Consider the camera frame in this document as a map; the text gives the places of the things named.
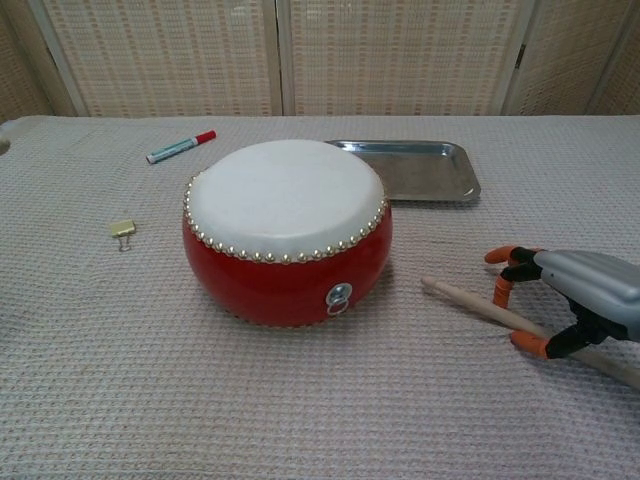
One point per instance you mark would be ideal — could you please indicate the rectangular stainless steel tray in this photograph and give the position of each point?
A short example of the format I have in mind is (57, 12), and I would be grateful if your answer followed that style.
(425, 170)

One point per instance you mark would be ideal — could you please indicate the beige woven tablecloth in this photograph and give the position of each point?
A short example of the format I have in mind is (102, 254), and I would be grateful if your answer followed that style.
(150, 375)

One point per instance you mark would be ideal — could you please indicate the red drum with white skin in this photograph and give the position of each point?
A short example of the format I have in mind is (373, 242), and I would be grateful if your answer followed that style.
(285, 200)

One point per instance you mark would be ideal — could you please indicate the marker pen with red cap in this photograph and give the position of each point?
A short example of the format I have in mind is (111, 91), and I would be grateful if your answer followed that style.
(175, 149)

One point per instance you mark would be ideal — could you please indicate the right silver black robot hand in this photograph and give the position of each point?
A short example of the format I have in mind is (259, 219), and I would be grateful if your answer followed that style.
(600, 285)

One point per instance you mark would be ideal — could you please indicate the wooden drumstick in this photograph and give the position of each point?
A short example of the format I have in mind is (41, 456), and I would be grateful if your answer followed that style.
(3, 142)
(470, 301)

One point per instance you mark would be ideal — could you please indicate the woven bamboo folding screen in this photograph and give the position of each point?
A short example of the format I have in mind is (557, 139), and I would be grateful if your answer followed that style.
(175, 60)

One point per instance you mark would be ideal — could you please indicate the yellow binder clip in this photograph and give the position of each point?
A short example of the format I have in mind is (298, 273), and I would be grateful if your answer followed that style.
(123, 228)

